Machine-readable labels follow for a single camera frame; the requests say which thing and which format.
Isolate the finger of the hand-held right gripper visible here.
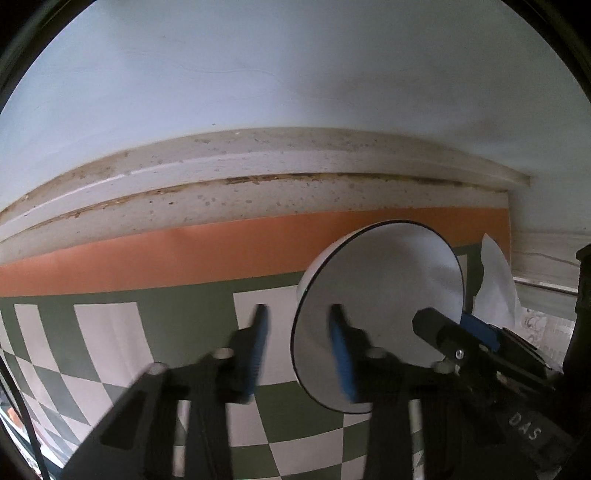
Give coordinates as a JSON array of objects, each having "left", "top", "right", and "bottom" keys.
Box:
[
  {"left": 461, "top": 313, "right": 504, "bottom": 354},
  {"left": 412, "top": 308, "right": 469, "bottom": 366}
]

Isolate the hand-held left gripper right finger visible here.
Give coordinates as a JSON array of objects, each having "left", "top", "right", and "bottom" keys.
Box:
[{"left": 327, "top": 304, "right": 509, "bottom": 480}]

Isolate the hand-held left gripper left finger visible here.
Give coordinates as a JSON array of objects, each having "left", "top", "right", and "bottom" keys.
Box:
[{"left": 62, "top": 304, "right": 271, "bottom": 480}]

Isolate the white bowl with dark rim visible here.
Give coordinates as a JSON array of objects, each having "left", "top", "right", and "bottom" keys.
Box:
[{"left": 291, "top": 222, "right": 465, "bottom": 414}]

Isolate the folded white paper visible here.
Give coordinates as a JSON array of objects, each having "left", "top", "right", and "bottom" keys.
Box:
[{"left": 471, "top": 233, "right": 525, "bottom": 334}]

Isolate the green checkered tablecloth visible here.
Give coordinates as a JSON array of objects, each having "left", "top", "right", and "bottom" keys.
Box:
[{"left": 0, "top": 208, "right": 513, "bottom": 480}]

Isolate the black cable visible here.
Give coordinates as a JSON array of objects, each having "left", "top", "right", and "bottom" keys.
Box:
[{"left": 0, "top": 360, "right": 52, "bottom": 480}]

